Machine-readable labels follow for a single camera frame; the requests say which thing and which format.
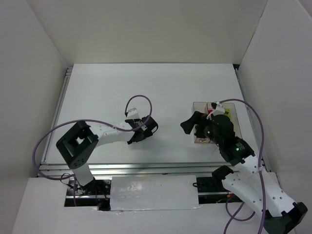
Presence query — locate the red curved lego with lime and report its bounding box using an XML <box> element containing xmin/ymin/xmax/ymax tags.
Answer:
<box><xmin>224</xmin><ymin>108</ymin><xmax>231</xmax><ymax>119</ymax></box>

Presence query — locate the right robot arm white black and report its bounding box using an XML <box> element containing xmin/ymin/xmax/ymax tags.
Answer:
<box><xmin>180</xmin><ymin>111</ymin><xmax>308</xmax><ymax>234</ymax></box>

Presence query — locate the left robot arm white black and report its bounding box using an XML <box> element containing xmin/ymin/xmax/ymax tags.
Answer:
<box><xmin>56</xmin><ymin>117</ymin><xmax>158</xmax><ymax>194</ymax></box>

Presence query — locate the clear container left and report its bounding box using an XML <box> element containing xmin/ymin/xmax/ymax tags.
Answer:
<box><xmin>192</xmin><ymin>102</ymin><xmax>210</xmax><ymax>144</ymax></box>

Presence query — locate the clear container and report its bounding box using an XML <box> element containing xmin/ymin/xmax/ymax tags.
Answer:
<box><xmin>207</xmin><ymin>102</ymin><xmax>217</xmax><ymax>119</ymax></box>
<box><xmin>222</xmin><ymin>102</ymin><xmax>242</xmax><ymax>138</ymax></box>
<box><xmin>192</xmin><ymin>102</ymin><xmax>210</xmax><ymax>144</ymax></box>

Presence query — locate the clear container middle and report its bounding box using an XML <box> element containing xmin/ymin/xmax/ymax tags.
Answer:
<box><xmin>207</xmin><ymin>102</ymin><xmax>217</xmax><ymax>119</ymax></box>

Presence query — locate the clear container right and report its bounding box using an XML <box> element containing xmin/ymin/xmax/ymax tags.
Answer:
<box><xmin>222</xmin><ymin>102</ymin><xmax>242</xmax><ymax>138</ymax></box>

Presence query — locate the white foam cover panel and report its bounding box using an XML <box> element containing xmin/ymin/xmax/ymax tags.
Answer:
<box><xmin>110</xmin><ymin>175</ymin><xmax>199</xmax><ymax>211</ymax></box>

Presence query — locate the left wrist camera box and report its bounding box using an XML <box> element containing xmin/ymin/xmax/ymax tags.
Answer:
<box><xmin>125</xmin><ymin>108</ymin><xmax>140</xmax><ymax>122</ymax></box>

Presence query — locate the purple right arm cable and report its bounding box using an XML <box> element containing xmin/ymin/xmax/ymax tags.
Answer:
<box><xmin>218</xmin><ymin>98</ymin><xmax>266</xmax><ymax>234</ymax></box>

